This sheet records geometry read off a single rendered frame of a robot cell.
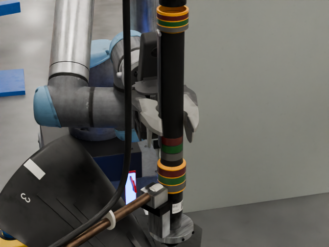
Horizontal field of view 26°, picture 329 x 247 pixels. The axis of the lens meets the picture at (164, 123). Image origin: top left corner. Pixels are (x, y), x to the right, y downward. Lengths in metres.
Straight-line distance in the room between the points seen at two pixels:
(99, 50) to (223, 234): 1.69
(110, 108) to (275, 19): 1.88
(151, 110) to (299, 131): 2.38
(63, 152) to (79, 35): 0.32
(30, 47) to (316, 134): 2.58
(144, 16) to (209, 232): 1.83
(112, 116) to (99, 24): 4.42
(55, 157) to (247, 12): 2.02
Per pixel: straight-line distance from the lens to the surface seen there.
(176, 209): 1.10
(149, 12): 1.60
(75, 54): 1.34
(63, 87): 1.31
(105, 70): 1.76
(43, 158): 1.09
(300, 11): 3.12
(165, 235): 1.10
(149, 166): 1.86
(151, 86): 1.09
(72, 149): 1.13
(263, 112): 3.25
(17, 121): 4.28
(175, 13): 0.95
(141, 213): 1.39
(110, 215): 0.99
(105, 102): 1.28
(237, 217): 3.39
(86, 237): 0.98
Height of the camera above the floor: 1.98
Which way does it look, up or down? 28 degrees down
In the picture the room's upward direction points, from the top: straight up
